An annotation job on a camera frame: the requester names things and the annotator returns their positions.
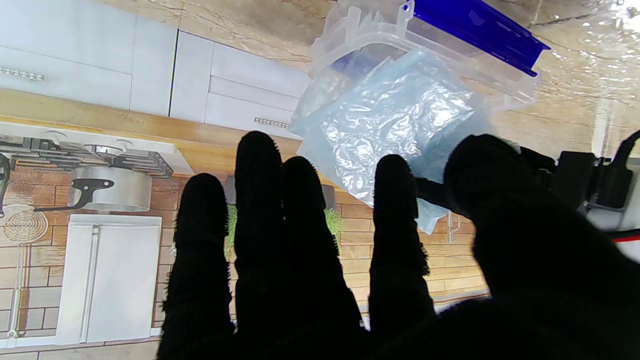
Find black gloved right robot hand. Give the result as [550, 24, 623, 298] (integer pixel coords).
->
[156, 131, 640, 360]

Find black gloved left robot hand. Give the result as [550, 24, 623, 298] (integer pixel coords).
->
[415, 146, 558, 208]

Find clear plastic crate blue handles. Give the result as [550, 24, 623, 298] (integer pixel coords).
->
[290, 0, 552, 136]

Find clear bubble film sheet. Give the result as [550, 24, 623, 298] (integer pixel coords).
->
[290, 47, 501, 236]

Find hanging steel utensil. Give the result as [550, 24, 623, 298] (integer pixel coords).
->
[446, 210, 463, 245]

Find potted green herb plant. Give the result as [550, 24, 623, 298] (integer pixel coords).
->
[320, 184, 346, 253]
[222, 175, 240, 261]

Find wooden kitchen countertop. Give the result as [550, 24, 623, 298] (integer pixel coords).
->
[0, 87, 351, 191]

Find grey lower kitchen cabinets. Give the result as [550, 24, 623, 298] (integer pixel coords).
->
[0, 0, 315, 141]

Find steel range hood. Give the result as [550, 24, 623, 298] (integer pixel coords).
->
[55, 214, 163, 346]

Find gas stove top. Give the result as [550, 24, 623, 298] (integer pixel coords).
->
[0, 122, 195, 181]

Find hanging steel skimmer ladle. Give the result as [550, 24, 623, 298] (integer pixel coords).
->
[0, 204, 50, 343]

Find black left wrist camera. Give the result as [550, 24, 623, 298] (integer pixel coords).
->
[554, 130, 640, 211]

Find steel saucepan black handle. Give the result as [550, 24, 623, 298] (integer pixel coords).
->
[34, 165, 153, 213]

